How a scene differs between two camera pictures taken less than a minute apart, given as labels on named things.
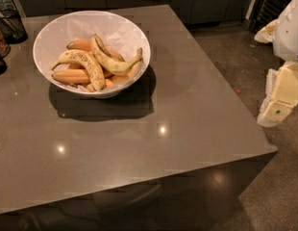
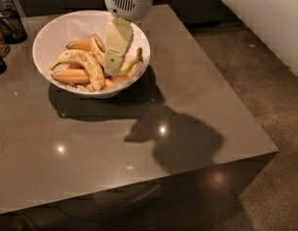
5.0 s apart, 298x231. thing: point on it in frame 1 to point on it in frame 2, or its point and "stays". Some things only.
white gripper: [289, 36] to [130, 2]
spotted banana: [104, 53] stays
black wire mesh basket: [11, 25] stays
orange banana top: [80, 44] stays
